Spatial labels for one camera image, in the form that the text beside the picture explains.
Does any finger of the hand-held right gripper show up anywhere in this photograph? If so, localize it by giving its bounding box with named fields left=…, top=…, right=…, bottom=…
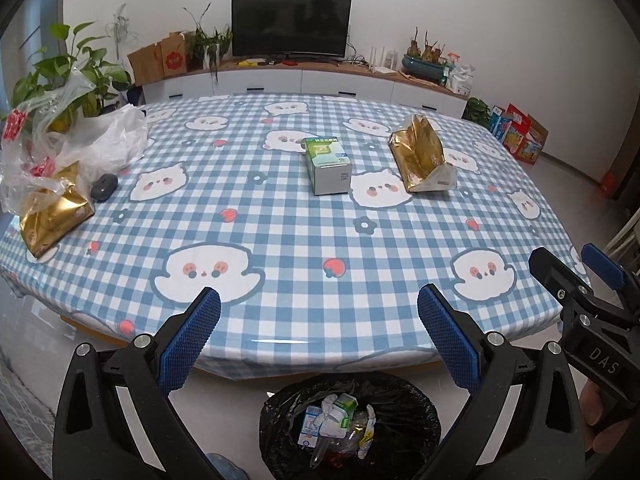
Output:
left=528, top=246, right=596, bottom=321
left=581, top=243, right=640, bottom=311

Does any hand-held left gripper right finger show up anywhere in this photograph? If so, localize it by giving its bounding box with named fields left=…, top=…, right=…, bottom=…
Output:
left=417, top=283, right=586, bottom=480

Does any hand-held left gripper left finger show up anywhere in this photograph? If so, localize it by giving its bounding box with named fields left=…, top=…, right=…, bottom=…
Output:
left=52, top=286, right=222, bottom=480

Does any black-lined trash bin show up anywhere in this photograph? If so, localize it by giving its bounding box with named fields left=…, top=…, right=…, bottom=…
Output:
left=259, top=372, right=442, bottom=480

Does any yellow silver snack wrapper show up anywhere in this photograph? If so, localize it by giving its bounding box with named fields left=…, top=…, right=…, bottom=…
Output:
left=357, top=406, right=377, bottom=461

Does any clear bag with gold wrappers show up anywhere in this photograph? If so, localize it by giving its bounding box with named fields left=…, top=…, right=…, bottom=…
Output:
left=340, top=412, right=368, bottom=453

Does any white tissue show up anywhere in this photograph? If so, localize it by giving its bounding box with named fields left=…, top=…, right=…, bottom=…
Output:
left=320, top=394, right=346, bottom=423

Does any blue white milk carton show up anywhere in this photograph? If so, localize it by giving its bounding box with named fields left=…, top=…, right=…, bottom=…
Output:
left=297, top=405, right=323, bottom=447

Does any clear plastic tube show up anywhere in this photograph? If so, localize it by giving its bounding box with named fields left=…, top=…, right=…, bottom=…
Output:
left=310, top=437, right=336, bottom=468

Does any gold paper bag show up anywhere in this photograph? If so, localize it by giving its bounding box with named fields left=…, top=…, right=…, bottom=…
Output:
left=390, top=115, right=457, bottom=194

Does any green white carton box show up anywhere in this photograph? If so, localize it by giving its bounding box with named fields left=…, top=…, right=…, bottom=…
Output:
left=301, top=135, right=351, bottom=196

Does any person's right hand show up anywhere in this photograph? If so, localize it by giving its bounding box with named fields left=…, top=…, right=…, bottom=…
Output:
left=580, top=385, right=626, bottom=453

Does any blue checkered tablecloth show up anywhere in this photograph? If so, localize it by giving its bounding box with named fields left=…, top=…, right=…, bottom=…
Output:
left=0, top=92, right=591, bottom=381

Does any blue shoe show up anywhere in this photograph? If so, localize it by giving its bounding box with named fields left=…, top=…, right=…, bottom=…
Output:
left=205, top=452, right=246, bottom=480

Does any red colourful cardboard box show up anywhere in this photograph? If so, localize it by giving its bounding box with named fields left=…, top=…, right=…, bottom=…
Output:
left=502, top=104, right=549, bottom=165

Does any blue cardboard box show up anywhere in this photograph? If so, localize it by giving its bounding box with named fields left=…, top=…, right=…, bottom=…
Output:
left=487, top=106, right=516, bottom=136

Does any dark grey computer mouse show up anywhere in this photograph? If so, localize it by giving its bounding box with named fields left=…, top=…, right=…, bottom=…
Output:
left=91, top=173, right=119, bottom=203

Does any grey patterned rug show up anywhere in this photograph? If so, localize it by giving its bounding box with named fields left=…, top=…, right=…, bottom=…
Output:
left=0, top=360, right=56, bottom=431

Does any small gold foil bag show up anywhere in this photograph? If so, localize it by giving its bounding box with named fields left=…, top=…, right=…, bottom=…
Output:
left=19, top=162, right=96, bottom=261

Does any small potted green plant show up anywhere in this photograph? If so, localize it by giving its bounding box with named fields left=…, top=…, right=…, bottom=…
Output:
left=462, top=97, right=493, bottom=128

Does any white plastic bag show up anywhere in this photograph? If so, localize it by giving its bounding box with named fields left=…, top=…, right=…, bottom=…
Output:
left=70, top=104, right=149, bottom=181

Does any white paper bag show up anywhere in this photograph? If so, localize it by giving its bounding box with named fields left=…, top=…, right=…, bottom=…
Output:
left=447, top=64, right=476, bottom=97

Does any clear red-print plastic bag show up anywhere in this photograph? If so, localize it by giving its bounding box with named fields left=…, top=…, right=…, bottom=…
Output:
left=0, top=67, right=108, bottom=211

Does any blue bonsai planter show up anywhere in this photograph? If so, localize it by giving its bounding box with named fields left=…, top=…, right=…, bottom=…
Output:
left=402, top=27, right=448, bottom=83

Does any white router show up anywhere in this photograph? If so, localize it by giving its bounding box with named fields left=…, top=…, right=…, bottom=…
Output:
left=370, top=47, right=397, bottom=76

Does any brown cardboard box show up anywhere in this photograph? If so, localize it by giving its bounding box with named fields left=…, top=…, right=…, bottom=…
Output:
left=127, top=32, right=188, bottom=86

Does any white television cabinet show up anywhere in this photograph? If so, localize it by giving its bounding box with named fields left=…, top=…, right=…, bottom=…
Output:
left=141, top=57, right=480, bottom=118

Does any long-leaf potted plant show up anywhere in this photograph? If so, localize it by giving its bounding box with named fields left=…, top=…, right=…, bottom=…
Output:
left=182, top=2, right=233, bottom=81

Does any large pothos plant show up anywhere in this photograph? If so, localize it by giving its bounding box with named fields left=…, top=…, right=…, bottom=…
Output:
left=12, top=22, right=133, bottom=126

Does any black curved television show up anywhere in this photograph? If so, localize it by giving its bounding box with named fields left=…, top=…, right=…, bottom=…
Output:
left=231, top=0, right=352, bottom=59

